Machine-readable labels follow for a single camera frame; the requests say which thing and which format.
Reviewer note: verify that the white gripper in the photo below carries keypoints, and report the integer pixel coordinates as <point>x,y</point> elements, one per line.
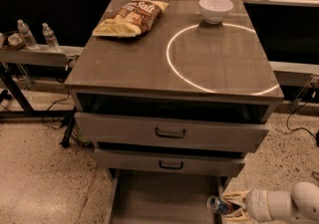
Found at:
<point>259,204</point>

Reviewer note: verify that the red bull can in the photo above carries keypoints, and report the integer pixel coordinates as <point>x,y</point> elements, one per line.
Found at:
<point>220,206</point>

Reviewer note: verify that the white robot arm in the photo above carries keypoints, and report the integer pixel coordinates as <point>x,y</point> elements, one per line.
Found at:
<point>298,206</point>

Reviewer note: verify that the open bottom drawer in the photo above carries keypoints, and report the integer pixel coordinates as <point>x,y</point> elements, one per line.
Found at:
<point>140,197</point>

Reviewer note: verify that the grey drawer cabinet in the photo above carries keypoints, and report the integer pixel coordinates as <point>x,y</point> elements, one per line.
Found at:
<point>183,68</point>

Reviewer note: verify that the white bowl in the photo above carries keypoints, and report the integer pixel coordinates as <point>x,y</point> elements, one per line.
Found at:
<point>214,11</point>

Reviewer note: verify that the chips bag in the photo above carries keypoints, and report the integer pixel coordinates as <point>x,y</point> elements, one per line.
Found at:
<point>133,19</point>

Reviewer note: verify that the right water bottle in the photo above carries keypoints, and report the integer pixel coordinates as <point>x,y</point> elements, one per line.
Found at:
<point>50,38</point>

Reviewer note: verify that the water bottle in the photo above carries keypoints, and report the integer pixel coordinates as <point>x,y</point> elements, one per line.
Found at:
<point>50,38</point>
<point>27,35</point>

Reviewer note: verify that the grey side bench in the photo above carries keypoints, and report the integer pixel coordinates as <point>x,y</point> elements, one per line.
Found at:
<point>43,56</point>

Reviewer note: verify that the left water bottle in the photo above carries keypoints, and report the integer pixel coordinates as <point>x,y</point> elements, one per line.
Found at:
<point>27,35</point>

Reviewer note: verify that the small round container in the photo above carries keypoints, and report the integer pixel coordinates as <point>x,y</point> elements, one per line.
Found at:
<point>12,41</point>

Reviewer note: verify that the middle drawer with handle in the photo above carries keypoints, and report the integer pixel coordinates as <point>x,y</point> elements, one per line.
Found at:
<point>157,162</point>

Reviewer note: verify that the drawer with handle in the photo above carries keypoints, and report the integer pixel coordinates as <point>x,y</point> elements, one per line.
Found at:
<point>176,133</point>
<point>157,162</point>

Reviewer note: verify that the top drawer with handle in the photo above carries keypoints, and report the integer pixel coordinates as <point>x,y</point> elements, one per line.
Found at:
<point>176,133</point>

